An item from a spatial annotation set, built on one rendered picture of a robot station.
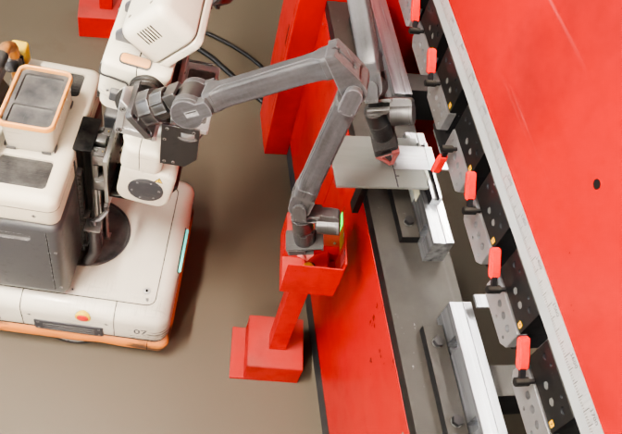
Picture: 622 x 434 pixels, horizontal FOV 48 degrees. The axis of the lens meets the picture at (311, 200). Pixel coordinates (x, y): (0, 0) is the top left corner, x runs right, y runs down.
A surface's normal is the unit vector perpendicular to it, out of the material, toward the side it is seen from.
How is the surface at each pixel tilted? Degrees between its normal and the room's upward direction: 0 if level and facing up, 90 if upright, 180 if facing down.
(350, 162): 0
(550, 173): 90
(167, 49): 90
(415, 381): 0
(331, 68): 81
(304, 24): 90
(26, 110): 0
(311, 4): 90
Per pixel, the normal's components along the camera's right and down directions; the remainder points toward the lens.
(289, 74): -0.15, 0.63
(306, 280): 0.00, 0.80
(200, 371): 0.20, -0.58
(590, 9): -0.97, -0.02
